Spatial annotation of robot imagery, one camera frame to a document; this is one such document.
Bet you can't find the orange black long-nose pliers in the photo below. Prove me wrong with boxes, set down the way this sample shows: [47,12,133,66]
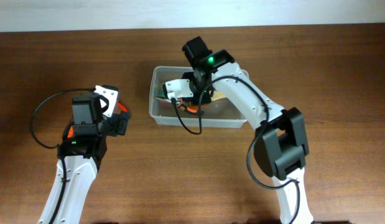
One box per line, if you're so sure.
[176,103,205,115]

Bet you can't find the right black cable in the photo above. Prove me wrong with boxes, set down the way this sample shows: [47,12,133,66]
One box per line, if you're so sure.
[170,75,302,224]

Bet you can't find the orange perforated cylinder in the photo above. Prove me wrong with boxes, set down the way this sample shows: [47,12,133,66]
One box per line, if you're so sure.
[67,126,74,139]

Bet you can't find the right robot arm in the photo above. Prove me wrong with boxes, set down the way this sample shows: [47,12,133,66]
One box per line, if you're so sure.
[182,37,314,223]

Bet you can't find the clear plastic container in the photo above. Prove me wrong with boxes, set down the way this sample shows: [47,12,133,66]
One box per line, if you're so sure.
[149,66,247,128]

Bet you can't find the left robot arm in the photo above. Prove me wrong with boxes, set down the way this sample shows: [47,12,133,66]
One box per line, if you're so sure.
[38,90,130,223]

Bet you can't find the orange scraper wooden handle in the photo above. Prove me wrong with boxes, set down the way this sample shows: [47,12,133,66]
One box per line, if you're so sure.
[211,91,227,102]

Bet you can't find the small orange-handled cutters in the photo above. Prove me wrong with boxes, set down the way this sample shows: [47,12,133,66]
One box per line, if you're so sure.
[116,100,128,113]

